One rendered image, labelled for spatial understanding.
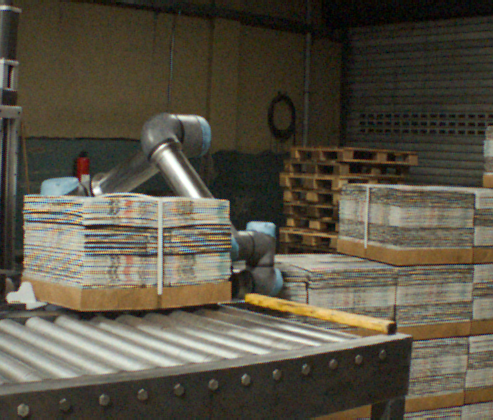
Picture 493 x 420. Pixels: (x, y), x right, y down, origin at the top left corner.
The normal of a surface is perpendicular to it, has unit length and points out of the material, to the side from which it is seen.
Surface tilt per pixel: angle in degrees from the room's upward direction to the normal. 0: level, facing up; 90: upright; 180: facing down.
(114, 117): 90
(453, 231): 90
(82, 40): 90
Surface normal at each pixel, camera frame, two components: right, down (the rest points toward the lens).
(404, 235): 0.38, 0.07
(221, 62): 0.64, 0.07
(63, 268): -0.76, -0.04
